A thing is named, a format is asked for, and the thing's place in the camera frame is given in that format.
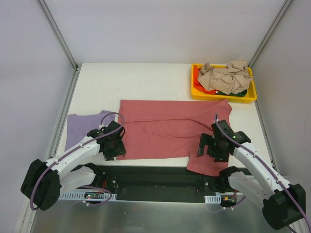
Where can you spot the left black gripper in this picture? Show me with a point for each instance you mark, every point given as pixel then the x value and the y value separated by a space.
pixel 116 150

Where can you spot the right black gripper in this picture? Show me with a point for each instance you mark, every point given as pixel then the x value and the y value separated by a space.
pixel 209 148

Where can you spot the pink red t shirt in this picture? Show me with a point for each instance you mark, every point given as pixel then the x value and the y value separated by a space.
pixel 171 129

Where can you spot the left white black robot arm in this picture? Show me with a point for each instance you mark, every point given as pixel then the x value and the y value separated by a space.
pixel 63 170

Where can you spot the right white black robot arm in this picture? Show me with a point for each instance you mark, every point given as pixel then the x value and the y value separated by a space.
pixel 281 202

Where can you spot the folded lavender t shirt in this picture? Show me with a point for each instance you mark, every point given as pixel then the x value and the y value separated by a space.
pixel 79 125

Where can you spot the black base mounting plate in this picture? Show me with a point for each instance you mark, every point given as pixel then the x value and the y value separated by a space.
pixel 150 183

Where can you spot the green t shirt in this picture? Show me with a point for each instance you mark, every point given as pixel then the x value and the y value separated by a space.
pixel 240 94

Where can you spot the yellow plastic bin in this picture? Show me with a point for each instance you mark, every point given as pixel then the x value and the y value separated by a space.
pixel 250 96

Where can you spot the orange t shirt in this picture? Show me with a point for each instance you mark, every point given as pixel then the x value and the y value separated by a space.
pixel 198 86

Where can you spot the beige crumpled t shirt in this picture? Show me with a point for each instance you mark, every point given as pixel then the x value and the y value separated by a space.
pixel 232 79

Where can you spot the aluminium front frame rail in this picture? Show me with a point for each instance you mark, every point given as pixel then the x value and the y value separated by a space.
pixel 114 178

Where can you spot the right white cable duct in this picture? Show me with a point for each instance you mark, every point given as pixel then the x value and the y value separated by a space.
pixel 216 199

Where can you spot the white cable duct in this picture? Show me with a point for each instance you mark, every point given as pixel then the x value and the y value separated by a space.
pixel 216 199
pixel 87 196

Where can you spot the left white cable duct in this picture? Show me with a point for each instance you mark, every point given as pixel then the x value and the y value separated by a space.
pixel 87 196

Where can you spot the left aluminium corner post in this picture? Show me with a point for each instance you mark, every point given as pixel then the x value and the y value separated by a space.
pixel 57 33

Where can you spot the aluminium corner post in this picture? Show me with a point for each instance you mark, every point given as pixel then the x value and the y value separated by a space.
pixel 274 25
pixel 57 33

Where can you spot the right aluminium corner post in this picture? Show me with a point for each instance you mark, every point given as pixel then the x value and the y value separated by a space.
pixel 274 25

